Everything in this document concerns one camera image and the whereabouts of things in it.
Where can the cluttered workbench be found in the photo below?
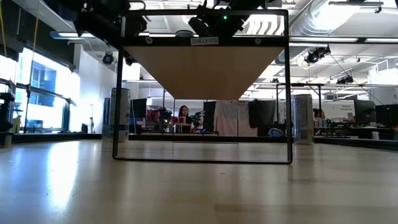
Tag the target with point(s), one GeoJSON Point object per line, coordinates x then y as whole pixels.
{"type": "Point", "coordinates": [332, 129]}

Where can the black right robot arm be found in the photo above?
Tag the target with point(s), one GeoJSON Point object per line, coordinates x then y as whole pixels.
{"type": "Point", "coordinates": [248, 3]}

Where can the white cup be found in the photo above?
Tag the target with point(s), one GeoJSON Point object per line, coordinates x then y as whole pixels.
{"type": "Point", "coordinates": [375, 136]}

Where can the red fabric item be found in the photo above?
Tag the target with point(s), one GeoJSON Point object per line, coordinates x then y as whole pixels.
{"type": "Point", "coordinates": [154, 115]}

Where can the black monitor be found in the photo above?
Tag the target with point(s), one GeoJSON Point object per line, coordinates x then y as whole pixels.
{"type": "Point", "coordinates": [364, 110]}
{"type": "Point", "coordinates": [139, 109]}
{"type": "Point", "coordinates": [387, 115]}

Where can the thin tripod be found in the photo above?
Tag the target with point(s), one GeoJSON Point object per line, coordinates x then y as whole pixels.
{"type": "Point", "coordinates": [91, 124]}

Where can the small wooden table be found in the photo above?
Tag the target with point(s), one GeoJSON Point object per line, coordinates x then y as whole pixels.
{"type": "Point", "coordinates": [182, 126]}

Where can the black hanging cloth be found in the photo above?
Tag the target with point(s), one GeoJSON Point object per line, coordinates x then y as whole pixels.
{"type": "Point", "coordinates": [264, 113]}
{"type": "Point", "coordinates": [209, 112]}

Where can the ceiling light strip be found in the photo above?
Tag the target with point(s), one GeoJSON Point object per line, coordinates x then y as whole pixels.
{"type": "Point", "coordinates": [326, 39]}
{"type": "Point", "coordinates": [71, 35]}

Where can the black tall stand frame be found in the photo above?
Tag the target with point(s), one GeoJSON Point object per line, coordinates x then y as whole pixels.
{"type": "Point", "coordinates": [303, 84]}

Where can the person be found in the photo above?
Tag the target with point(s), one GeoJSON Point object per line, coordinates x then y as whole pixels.
{"type": "Point", "coordinates": [184, 112]}

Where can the blue white round object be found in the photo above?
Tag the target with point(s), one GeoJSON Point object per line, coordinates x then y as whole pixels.
{"type": "Point", "coordinates": [275, 133]}

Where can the black equipment stand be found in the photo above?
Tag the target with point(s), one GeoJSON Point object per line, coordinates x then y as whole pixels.
{"type": "Point", "coordinates": [6, 124]}

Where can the black ceiling camera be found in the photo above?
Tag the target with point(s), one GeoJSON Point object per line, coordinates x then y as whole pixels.
{"type": "Point", "coordinates": [108, 58]}
{"type": "Point", "coordinates": [314, 56]}
{"type": "Point", "coordinates": [345, 80]}

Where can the wooden shelf black metal frame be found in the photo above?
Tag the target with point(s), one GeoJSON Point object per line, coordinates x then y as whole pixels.
{"type": "Point", "coordinates": [202, 71]}

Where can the small black box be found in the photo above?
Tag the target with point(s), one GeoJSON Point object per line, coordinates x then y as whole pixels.
{"type": "Point", "coordinates": [84, 128]}

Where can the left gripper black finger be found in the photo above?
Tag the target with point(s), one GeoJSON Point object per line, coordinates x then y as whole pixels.
{"type": "Point", "coordinates": [130, 56]}

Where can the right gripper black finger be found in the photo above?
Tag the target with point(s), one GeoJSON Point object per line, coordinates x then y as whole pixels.
{"type": "Point", "coordinates": [200, 27]}

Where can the white sign board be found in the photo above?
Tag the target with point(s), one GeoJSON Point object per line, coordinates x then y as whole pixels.
{"type": "Point", "coordinates": [339, 109]}

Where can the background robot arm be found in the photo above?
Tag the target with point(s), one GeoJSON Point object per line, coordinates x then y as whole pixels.
{"type": "Point", "coordinates": [197, 119]}

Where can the white hanging cloth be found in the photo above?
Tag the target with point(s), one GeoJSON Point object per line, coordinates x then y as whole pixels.
{"type": "Point", "coordinates": [230, 119]}

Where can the silver ventilation duct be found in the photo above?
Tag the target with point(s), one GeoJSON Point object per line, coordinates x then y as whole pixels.
{"type": "Point", "coordinates": [311, 18]}

